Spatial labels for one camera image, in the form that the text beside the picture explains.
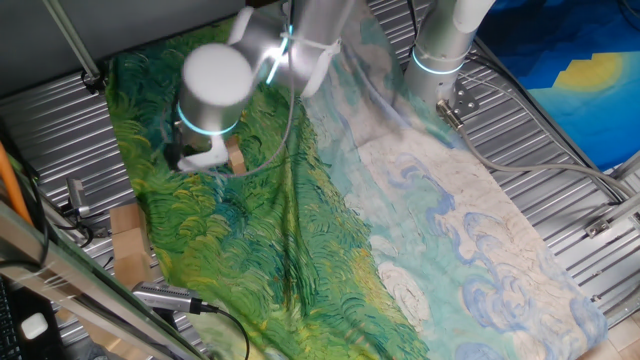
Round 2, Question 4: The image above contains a painted landscape cloth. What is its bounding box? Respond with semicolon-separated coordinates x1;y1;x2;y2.
104;9;611;360

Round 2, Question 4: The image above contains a large wooden cube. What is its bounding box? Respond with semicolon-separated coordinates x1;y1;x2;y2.
110;227;151;261
113;252;154;290
108;202;146;236

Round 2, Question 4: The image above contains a black pole clamp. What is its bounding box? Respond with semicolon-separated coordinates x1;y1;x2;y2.
82;69;109;96

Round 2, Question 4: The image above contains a grey tripod pole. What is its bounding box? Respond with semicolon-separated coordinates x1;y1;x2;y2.
42;0;104;84

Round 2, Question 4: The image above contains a blue and yellow cloth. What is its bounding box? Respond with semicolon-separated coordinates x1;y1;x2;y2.
474;0;640;174

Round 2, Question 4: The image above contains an orange pole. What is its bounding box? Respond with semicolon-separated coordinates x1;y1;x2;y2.
0;141;35;227

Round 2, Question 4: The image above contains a small white case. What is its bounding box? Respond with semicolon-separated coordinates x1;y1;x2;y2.
20;312;50;341

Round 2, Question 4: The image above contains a black keyboard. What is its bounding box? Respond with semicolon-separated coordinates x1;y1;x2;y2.
0;277;24;360

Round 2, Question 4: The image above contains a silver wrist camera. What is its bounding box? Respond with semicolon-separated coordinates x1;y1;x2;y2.
177;134;231;174

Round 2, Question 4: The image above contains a grey conduit hose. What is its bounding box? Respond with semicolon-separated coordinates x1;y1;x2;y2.
434;98;634;201

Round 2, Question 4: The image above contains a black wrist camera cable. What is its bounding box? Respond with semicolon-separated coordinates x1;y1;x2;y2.
159;0;297;180

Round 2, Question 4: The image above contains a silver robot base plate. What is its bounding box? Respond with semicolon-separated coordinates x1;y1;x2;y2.
449;78;481;120

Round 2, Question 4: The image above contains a silver bar camera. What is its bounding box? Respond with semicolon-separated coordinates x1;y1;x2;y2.
130;281;204;315

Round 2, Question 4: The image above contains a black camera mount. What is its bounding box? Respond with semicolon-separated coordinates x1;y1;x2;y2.
149;307;181;334

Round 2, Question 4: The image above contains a small silver camera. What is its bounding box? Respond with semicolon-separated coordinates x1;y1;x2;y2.
66;177;92;219

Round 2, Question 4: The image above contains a metal frame beam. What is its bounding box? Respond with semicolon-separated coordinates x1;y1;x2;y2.
0;199;209;360

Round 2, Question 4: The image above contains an aluminium frame rail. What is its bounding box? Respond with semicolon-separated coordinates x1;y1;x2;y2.
583;192;640;240
607;149;640;184

